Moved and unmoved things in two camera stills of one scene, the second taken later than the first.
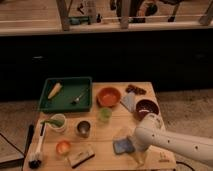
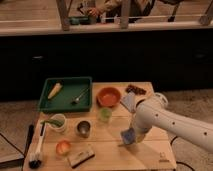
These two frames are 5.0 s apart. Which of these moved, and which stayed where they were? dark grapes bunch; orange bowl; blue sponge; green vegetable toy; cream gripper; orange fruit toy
Moved: blue sponge; cream gripper
Stayed: orange bowl; dark grapes bunch; green vegetable toy; orange fruit toy
